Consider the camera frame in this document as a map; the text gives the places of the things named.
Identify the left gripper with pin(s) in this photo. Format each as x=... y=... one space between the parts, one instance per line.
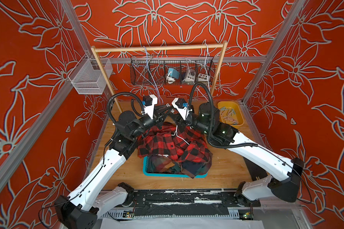
x=157 y=119

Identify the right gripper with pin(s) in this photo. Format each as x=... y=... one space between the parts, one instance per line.
x=178 y=120

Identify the red black plaid shirt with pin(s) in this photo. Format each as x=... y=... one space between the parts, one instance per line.
x=196 y=159

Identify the dark plaid shirt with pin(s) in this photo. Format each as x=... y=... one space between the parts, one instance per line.
x=175 y=167

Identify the white wire hanger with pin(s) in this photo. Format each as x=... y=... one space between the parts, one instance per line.
x=145 y=73
x=204 y=65
x=179 y=138

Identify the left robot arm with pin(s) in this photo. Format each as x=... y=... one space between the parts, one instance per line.
x=82 y=207

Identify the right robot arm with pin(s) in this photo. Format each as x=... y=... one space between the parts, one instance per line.
x=284 y=174

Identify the white power adapter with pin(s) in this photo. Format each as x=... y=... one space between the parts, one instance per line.
x=189 y=77

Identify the white dotted box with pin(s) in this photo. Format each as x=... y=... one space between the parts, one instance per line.
x=203 y=78

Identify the teal plastic basket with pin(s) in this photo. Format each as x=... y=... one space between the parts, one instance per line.
x=146 y=171

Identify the yellow plastic tray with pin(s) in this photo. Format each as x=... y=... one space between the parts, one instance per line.
x=230 y=113

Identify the white mesh basket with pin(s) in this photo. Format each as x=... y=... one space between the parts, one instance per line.
x=88 y=79

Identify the wooden hanging rack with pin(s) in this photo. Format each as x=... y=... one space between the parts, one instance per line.
x=223 y=47

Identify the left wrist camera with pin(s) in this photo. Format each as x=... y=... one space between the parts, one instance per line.
x=149 y=102

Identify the teal charger with cable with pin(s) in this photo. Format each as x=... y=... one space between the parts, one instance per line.
x=172 y=75

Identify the black wire basket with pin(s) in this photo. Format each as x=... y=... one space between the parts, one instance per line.
x=160 y=70

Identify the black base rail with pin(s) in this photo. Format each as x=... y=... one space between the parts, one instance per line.
x=185 y=203

